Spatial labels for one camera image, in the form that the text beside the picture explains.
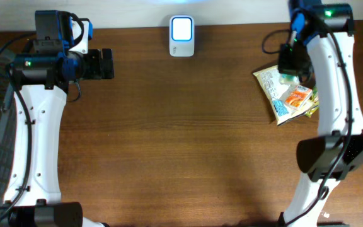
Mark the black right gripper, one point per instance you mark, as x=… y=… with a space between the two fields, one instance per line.
x=293 y=63

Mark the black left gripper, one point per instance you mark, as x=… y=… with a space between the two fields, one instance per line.
x=106 y=63

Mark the green Kleenex tissue pack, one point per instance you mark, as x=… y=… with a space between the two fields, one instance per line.
x=288 y=79

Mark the yellow snack bag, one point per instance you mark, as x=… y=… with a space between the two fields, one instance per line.
x=277 y=93

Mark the orange tissue pack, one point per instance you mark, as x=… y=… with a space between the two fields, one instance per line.
x=298 y=97

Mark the green snack bag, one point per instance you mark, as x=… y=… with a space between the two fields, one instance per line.
x=315 y=102

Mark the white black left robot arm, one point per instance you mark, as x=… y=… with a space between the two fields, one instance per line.
x=55 y=56

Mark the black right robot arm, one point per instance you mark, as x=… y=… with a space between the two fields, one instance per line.
x=322 y=39

